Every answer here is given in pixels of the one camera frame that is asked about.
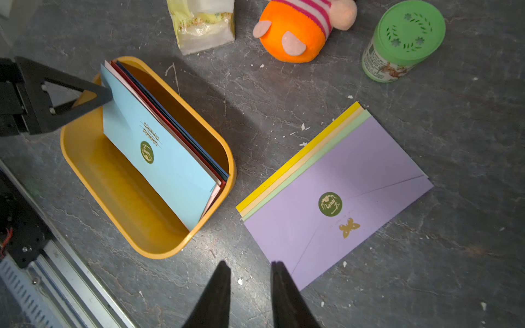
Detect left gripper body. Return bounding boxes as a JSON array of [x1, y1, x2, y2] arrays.
[[1, 58, 27, 137]]

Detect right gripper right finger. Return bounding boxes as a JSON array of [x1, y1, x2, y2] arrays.
[[270, 262, 321, 328]]

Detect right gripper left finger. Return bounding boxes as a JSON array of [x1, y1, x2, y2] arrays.
[[183, 260, 231, 328]]

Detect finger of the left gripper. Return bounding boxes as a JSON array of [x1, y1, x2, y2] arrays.
[[14, 57, 112, 135]]

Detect yellow plastic storage tray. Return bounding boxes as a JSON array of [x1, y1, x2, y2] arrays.
[[60, 56, 237, 260]]

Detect pink envelope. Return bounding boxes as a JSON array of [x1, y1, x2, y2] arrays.
[[104, 61, 228, 215]]

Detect red envelope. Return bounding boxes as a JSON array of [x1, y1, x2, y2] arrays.
[[111, 61, 226, 188]]

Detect lilac envelope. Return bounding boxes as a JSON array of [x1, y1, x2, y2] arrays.
[[246, 118, 432, 289]]

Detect light green envelope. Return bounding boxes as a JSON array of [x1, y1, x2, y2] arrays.
[[241, 108, 371, 221]]

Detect yellow envelope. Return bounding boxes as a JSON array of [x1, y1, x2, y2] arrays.
[[236, 102, 361, 219]]

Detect beige envelope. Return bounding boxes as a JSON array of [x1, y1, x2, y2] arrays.
[[242, 106, 364, 221]]

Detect pink plush doll orange pants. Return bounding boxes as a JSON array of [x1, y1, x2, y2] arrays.
[[252, 0, 358, 64]]

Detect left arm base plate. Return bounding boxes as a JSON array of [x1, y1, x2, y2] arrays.
[[1, 171, 53, 269]]

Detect aluminium mounting rail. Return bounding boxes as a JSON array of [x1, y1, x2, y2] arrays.
[[1, 163, 136, 327]]

